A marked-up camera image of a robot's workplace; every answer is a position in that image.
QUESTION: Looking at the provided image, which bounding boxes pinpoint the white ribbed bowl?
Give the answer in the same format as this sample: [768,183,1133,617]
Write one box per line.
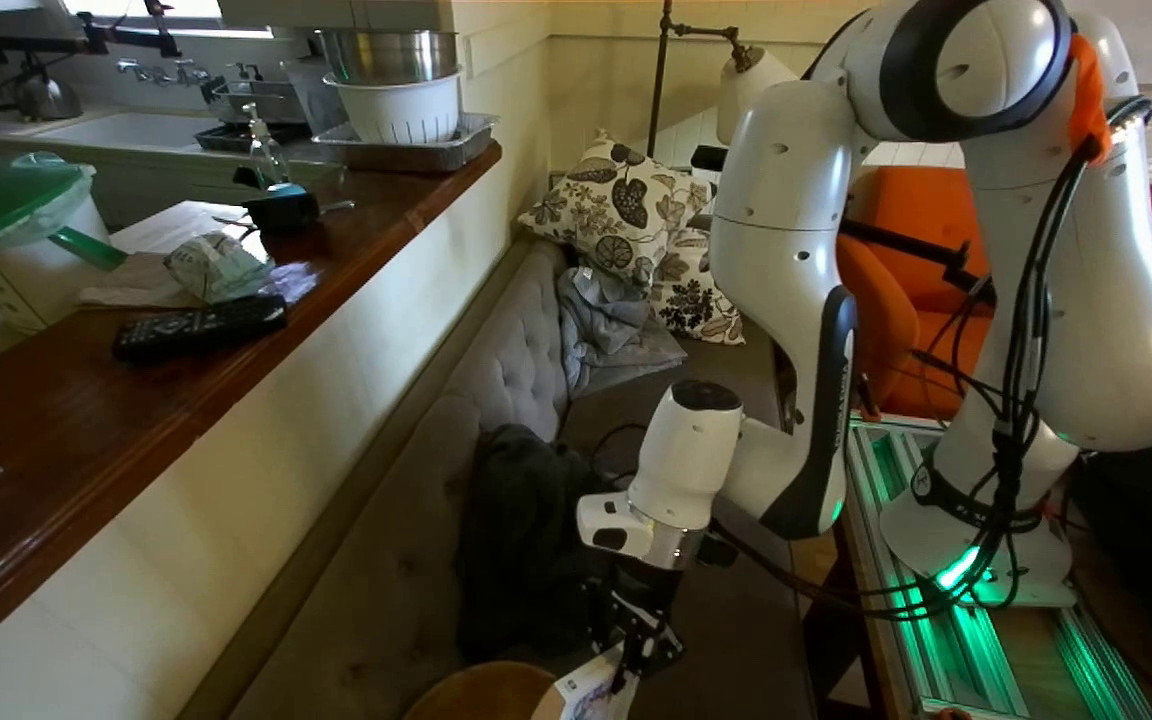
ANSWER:
[318,69,467,148]

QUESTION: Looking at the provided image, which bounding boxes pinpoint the steel pot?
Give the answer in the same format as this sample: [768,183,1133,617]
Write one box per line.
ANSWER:
[312,26,465,88]

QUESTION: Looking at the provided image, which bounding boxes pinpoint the floral patterned pillow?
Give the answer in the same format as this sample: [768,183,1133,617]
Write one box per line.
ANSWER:
[514,131,747,352]

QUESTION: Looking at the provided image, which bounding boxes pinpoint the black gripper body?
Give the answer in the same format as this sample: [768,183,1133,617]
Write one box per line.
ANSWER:
[585,563,689,657]

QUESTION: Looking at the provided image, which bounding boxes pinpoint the orange armchair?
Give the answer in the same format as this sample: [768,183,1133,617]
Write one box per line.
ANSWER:
[833,163,1152,422]

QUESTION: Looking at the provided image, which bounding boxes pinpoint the wooden counter shelf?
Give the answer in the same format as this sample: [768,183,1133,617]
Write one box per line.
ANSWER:
[0,137,509,683]

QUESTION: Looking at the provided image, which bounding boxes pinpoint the black camera on stand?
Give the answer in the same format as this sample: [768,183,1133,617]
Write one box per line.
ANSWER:
[684,139,736,179]

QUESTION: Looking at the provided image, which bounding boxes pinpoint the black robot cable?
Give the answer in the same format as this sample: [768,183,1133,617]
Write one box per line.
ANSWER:
[889,91,1152,627]

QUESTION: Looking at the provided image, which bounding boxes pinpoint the green lid plastic container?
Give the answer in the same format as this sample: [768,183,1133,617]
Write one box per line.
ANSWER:
[0,150,114,391]

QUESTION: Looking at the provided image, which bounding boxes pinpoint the metal baking tray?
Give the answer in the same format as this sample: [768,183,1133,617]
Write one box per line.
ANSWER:
[306,108,498,179]

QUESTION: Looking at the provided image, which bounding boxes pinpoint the dark grey cloth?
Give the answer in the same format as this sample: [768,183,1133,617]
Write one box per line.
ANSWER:
[453,421,625,668]

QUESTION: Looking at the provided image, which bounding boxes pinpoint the orange cable clip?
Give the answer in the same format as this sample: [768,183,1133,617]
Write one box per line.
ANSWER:
[1064,26,1121,167]

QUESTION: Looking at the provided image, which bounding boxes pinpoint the wooden bowl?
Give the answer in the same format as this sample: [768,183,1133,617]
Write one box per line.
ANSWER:
[401,657,565,720]

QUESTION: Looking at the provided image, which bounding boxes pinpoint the light grey blanket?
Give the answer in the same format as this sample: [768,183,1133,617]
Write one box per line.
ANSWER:
[551,260,691,399]

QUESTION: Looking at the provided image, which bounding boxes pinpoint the white shade floor lamp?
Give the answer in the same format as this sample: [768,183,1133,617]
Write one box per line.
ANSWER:
[645,0,800,150]

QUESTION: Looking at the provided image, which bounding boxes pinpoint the aluminium frame robot table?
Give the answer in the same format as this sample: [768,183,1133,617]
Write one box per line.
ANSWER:
[836,408,1152,720]

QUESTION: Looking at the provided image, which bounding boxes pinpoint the grey tufted sofa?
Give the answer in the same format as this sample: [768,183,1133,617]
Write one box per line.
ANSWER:
[170,234,871,720]

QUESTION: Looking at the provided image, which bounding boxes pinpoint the clear crumpled plastic wrap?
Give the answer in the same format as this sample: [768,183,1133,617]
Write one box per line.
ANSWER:
[154,229,275,306]

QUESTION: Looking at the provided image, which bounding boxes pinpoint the black remote control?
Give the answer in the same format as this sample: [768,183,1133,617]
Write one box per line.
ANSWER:
[108,292,294,364]

